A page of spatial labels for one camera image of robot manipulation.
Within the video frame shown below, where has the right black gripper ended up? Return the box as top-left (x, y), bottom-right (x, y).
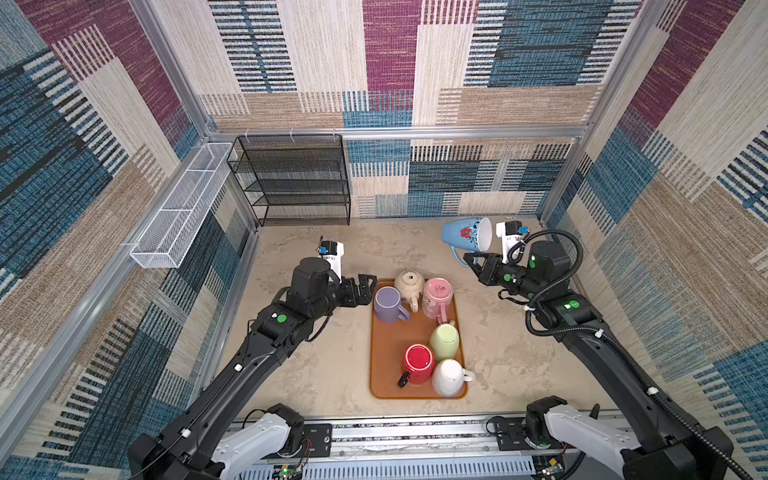
top-left (463, 252), bottom-right (544, 302)

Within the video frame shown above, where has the blue mug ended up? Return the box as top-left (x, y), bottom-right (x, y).
top-left (441, 217), bottom-right (494, 267)

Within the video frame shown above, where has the purple mug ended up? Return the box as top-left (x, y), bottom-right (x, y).
top-left (374, 286), bottom-right (411, 324)

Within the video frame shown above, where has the orange plastic tray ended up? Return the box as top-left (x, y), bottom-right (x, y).
top-left (369, 299), bottom-right (446, 400)

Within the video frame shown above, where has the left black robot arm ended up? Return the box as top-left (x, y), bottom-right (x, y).
top-left (128, 257), bottom-right (377, 479)

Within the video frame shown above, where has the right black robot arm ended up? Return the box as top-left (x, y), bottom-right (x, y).
top-left (463, 229), bottom-right (750, 479)

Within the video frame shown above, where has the pink ghost pattern mug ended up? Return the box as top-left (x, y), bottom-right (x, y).
top-left (422, 277), bottom-right (453, 324)

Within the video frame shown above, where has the cream marbled mug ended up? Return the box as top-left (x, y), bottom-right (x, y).
top-left (395, 270), bottom-right (425, 313)

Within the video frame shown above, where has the light green mug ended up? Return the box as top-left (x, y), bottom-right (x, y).
top-left (428, 323), bottom-right (460, 362)

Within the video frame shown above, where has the white mug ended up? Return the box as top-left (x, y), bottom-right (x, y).
top-left (431, 359), bottom-right (476, 398)

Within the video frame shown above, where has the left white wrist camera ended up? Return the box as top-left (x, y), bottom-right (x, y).
top-left (318, 238), bottom-right (345, 278)

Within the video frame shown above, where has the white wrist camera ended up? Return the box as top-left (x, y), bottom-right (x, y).
top-left (496, 220), bottom-right (529, 264)
top-left (318, 238), bottom-right (345, 278)

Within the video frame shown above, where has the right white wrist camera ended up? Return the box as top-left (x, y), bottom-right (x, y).
top-left (496, 220), bottom-right (529, 264)

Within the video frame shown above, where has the red mug black handle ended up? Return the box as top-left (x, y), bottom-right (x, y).
top-left (397, 343), bottom-right (435, 388)

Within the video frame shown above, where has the black wire shelf rack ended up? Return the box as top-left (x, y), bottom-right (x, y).
top-left (228, 134), bottom-right (351, 227)

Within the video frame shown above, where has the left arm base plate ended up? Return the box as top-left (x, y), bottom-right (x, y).
top-left (300, 423), bottom-right (333, 459)

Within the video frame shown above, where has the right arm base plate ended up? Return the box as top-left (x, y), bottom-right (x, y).
top-left (487, 416), bottom-right (534, 452)

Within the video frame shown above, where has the white wire mesh basket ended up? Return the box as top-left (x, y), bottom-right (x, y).
top-left (130, 143), bottom-right (233, 269)

